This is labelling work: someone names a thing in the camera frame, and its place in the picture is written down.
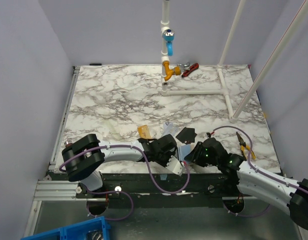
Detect blue pipe valve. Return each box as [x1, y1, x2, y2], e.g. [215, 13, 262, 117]
[161, 27, 175, 57]

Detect blue tape piece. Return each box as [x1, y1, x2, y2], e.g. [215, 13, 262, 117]
[160, 174, 168, 181]

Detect white PVC pipe frame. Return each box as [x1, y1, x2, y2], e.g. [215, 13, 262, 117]
[160, 0, 308, 123]

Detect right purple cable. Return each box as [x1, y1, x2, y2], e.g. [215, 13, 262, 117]
[206, 125, 308, 218]

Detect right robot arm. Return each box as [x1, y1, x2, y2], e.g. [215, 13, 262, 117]
[184, 137, 308, 231]

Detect blue plastic bin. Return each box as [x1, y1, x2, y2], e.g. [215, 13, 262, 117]
[22, 216, 111, 240]

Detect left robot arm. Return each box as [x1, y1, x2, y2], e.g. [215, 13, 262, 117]
[59, 133, 184, 198]

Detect brown faucet tap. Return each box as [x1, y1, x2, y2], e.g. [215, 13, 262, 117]
[64, 140, 73, 148]

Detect gold card middle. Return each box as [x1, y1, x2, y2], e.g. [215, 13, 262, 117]
[137, 125, 152, 139]

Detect red black pliers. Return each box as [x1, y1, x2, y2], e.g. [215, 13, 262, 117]
[177, 62, 200, 78]

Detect yellow handled pliers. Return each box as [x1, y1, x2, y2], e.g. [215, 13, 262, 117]
[236, 132, 251, 159]

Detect beige leather card holder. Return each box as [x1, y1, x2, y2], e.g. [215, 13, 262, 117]
[177, 144, 193, 162]

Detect aluminium rail frame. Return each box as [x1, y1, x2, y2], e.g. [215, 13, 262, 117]
[31, 66, 305, 240]

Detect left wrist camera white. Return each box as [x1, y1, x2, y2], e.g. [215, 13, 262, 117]
[165, 155, 185, 176]

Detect orange pipe valve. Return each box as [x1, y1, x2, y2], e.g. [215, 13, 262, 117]
[162, 60, 181, 82]

